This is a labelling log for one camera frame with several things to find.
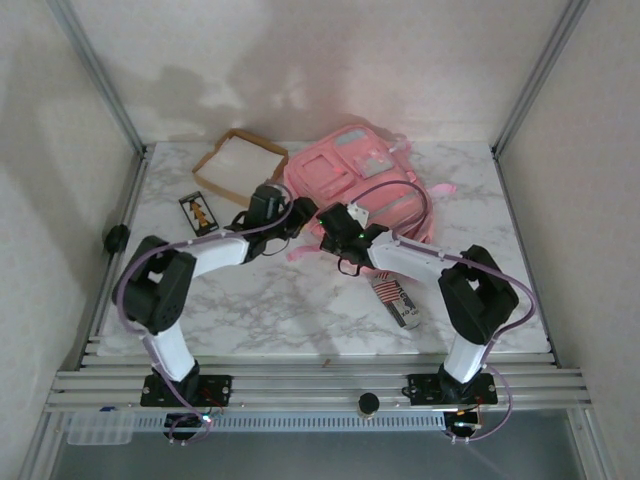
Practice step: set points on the pink student backpack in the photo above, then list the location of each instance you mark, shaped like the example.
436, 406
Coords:
325, 170

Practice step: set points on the striped patterned can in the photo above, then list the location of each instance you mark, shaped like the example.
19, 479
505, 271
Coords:
397, 300

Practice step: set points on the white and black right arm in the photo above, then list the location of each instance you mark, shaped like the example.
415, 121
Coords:
410, 260

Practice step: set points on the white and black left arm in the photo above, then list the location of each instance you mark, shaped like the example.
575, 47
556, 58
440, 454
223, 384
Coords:
220, 255

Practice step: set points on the white foam pad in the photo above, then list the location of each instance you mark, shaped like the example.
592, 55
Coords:
240, 162

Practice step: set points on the brown cardboard box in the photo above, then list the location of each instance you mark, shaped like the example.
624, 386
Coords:
220, 184

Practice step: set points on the black round lid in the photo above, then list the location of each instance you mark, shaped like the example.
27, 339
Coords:
116, 239

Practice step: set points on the black round knob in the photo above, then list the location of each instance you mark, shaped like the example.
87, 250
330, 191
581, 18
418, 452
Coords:
369, 402

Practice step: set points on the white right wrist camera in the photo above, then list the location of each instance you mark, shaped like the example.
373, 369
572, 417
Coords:
360, 214

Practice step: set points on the aluminium front rail base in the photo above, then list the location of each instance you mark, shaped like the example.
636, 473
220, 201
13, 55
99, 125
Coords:
320, 382

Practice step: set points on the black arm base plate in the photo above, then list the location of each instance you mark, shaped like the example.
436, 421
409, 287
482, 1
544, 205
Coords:
220, 390
425, 390

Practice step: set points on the aluminium frame post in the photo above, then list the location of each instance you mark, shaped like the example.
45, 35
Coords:
540, 75
95, 70

